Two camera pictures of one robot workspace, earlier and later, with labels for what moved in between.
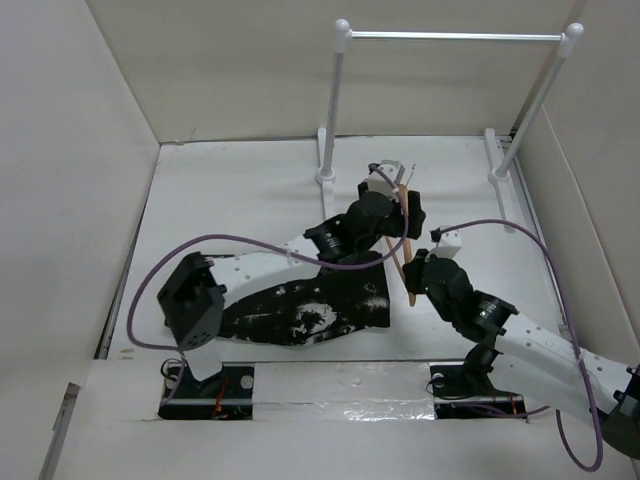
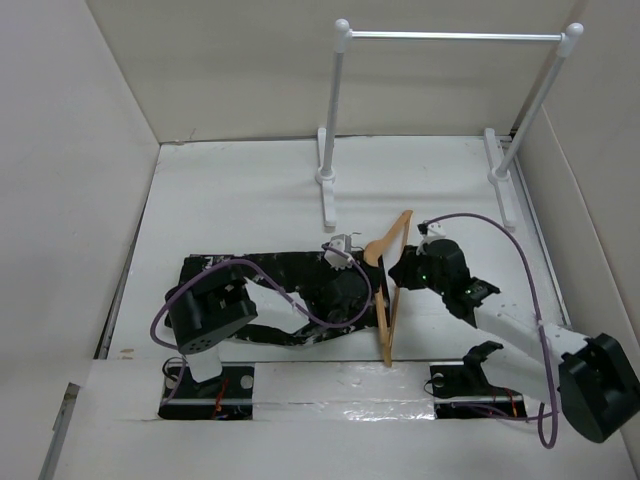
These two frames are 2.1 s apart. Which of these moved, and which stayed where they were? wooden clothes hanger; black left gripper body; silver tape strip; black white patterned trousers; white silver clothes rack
Moved: wooden clothes hanger; black left gripper body
Stayed: white silver clothes rack; black white patterned trousers; silver tape strip
